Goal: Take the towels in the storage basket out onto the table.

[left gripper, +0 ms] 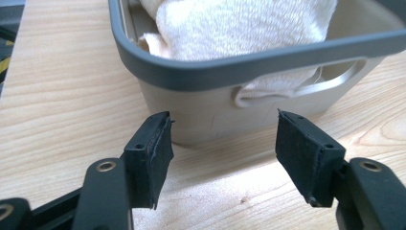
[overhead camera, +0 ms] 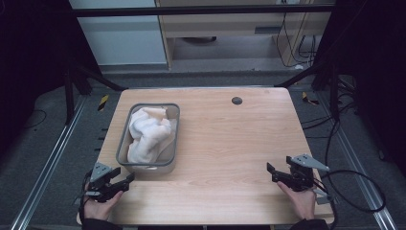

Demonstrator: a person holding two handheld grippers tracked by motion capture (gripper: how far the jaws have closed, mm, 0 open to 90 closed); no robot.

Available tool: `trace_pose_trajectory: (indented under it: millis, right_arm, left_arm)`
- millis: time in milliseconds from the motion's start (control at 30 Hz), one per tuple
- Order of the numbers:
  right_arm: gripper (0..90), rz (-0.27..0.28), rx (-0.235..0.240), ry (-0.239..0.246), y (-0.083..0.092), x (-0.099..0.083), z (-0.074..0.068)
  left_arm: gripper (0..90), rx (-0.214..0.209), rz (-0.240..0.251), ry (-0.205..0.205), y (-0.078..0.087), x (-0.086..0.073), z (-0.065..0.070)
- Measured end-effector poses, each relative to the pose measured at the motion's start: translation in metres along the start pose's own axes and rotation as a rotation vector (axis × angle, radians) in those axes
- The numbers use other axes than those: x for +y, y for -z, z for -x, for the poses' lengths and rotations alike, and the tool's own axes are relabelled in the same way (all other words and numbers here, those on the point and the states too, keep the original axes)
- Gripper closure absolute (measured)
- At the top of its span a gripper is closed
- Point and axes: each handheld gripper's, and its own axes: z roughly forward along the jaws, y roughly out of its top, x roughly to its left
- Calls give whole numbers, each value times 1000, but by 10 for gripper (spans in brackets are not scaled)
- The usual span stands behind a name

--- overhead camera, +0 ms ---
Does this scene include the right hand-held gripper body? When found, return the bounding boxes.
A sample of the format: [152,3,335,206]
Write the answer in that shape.
[281,153,335,206]

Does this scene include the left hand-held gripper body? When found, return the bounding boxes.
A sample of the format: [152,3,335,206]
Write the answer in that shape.
[83,161,126,204]

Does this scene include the white towel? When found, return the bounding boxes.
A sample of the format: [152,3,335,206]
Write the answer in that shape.
[126,106,177,165]

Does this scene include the grey rectangular basket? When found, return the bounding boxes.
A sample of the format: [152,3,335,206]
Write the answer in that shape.
[116,103,181,175]

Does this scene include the person's left hand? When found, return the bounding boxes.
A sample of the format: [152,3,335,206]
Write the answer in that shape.
[81,190,124,222]

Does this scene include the person's right hand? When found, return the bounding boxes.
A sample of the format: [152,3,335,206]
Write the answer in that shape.
[276,180,318,222]

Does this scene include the yellow black tape marker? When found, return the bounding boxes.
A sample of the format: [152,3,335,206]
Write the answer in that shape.
[97,94,110,112]
[301,91,320,106]

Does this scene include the black metal stand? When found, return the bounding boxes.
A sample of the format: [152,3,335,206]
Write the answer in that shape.
[62,60,128,126]
[274,60,341,123]

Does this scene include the black curtain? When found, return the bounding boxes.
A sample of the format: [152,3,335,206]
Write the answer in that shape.
[314,0,406,176]
[0,0,103,161]

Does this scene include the white cabinet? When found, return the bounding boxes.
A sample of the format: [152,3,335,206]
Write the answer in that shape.
[68,0,169,66]

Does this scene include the light wooden desk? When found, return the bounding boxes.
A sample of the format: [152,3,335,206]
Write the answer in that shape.
[154,0,336,70]

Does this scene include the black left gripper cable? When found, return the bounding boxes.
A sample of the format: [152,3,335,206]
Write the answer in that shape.
[78,171,94,224]

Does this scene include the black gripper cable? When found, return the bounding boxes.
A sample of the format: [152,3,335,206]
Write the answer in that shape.
[78,171,94,224]
[314,169,387,230]

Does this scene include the aluminium floor rail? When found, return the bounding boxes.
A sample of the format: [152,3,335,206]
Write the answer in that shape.
[317,90,398,230]
[9,95,89,230]

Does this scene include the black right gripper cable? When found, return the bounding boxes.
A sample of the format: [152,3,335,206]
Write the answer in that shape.
[314,169,387,230]

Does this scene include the thin black floor cable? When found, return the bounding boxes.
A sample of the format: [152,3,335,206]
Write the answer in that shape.
[22,109,48,129]

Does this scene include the black cables under desk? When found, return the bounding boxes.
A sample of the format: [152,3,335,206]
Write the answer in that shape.
[276,11,319,69]

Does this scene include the black horizontal frame bar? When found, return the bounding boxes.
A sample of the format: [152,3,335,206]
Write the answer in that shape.
[70,4,335,18]

